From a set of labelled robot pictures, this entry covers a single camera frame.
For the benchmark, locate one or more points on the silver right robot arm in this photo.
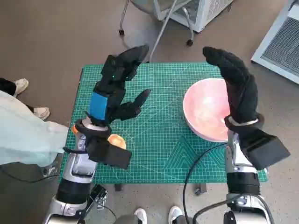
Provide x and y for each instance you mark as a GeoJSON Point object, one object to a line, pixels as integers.
{"type": "Point", "coordinates": [243, 182]}

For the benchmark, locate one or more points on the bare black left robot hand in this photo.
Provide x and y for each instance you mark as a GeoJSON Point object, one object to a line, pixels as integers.
{"type": "Point", "coordinates": [114, 93]}

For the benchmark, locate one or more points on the pink bowl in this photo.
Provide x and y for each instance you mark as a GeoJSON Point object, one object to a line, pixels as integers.
{"type": "Point", "coordinates": [203, 112]}

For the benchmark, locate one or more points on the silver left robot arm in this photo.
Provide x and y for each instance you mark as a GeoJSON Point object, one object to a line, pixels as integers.
{"type": "Point", "coordinates": [79, 163]}

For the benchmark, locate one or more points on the person's beige shoe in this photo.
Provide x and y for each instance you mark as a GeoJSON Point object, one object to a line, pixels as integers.
{"type": "Point", "coordinates": [42, 113]}
{"type": "Point", "coordinates": [21, 85]}

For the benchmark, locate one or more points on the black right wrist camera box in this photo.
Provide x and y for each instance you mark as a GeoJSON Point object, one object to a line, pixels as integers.
{"type": "Point", "coordinates": [266, 149]}

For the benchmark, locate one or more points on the black metal stand frame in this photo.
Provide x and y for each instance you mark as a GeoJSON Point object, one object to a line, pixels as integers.
{"type": "Point", "coordinates": [98, 196]}

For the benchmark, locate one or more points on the green cutting mat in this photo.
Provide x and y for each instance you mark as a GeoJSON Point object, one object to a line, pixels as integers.
{"type": "Point", "coordinates": [158, 140]}

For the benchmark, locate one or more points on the round toy bread bun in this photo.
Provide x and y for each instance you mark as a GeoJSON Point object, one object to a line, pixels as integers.
{"type": "Point", "coordinates": [116, 141]}

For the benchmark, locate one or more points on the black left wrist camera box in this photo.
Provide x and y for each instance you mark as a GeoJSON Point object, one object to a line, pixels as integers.
{"type": "Point", "coordinates": [109, 154]}

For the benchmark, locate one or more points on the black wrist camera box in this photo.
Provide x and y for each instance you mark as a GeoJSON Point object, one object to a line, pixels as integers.
{"type": "Point", "coordinates": [266, 149]}
{"type": "Point", "coordinates": [109, 154]}

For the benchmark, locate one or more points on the black table bracket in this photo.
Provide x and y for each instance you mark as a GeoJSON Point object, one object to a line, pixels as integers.
{"type": "Point", "coordinates": [201, 188]}
{"type": "Point", "coordinates": [118, 187]}

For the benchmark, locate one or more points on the grey chair with casters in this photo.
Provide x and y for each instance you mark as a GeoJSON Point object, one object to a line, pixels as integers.
{"type": "Point", "coordinates": [163, 25]}

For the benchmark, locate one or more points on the white cabinet with mesh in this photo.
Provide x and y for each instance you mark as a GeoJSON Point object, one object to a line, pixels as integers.
{"type": "Point", "coordinates": [280, 46]}
{"type": "Point", "coordinates": [210, 11]}

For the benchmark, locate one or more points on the dark leg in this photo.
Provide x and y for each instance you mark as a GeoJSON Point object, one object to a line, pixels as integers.
{"type": "Point", "coordinates": [184, 220]}

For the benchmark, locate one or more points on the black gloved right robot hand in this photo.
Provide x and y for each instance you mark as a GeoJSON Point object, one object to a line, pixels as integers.
{"type": "Point", "coordinates": [243, 93]}

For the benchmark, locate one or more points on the person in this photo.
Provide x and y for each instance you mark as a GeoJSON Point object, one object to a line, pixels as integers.
{"type": "Point", "coordinates": [23, 135]}

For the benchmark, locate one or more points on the white shoe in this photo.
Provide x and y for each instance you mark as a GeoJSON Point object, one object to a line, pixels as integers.
{"type": "Point", "coordinates": [175, 213]}
{"type": "Point", "coordinates": [140, 215]}

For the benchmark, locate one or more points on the grey leg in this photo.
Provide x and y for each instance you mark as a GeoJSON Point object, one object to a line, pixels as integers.
{"type": "Point", "coordinates": [126, 219]}

